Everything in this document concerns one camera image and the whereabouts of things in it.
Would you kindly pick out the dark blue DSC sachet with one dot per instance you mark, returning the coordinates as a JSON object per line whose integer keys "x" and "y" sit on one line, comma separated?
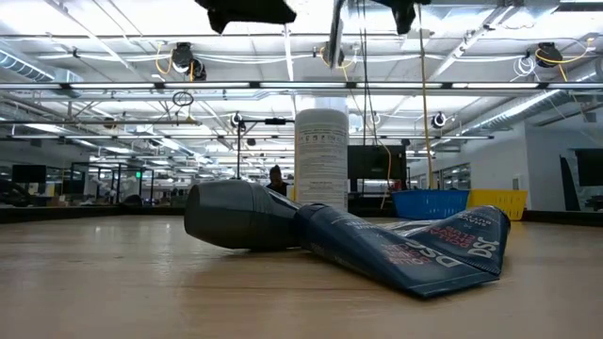
{"x": 367, "y": 245}
{"x": 476, "y": 240}

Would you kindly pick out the long linear ceiling light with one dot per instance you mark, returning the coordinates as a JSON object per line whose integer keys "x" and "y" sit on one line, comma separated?
{"x": 113, "y": 85}

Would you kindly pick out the black camera stand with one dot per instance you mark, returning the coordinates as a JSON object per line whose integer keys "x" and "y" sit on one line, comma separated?
{"x": 275, "y": 121}

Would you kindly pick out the silver ventilation duct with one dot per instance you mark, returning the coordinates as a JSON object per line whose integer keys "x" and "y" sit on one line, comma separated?
{"x": 518, "y": 106}
{"x": 19, "y": 66}

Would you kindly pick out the black desk monitor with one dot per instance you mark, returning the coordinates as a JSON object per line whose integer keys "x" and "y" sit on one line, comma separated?
{"x": 28, "y": 173}

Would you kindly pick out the bagged black round sponge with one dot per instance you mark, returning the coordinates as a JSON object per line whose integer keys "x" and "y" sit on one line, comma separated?
{"x": 405, "y": 225}

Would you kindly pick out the black leaning board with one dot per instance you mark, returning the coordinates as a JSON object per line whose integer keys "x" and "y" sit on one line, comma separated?
{"x": 566, "y": 188}

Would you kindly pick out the yellow plastic basket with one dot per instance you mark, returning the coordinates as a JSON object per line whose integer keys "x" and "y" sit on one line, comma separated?
{"x": 499, "y": 198}

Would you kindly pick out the blue plastic basket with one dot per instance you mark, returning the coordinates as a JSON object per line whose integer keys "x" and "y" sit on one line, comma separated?
{"x": 431, "y": 202}

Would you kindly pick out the white wipes canister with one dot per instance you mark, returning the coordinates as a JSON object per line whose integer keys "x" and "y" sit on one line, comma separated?
{"x": 320, "y": 155}

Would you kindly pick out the black chair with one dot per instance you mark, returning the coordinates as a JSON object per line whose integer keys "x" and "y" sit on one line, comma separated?
{"x": 11, "y": 195}

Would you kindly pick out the person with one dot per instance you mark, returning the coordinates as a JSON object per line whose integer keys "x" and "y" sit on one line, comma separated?
{"x": 277, "y": 181}

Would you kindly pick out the black wall monitor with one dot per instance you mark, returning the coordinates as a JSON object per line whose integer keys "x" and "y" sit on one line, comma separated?
{"x": 591, "y": 167}

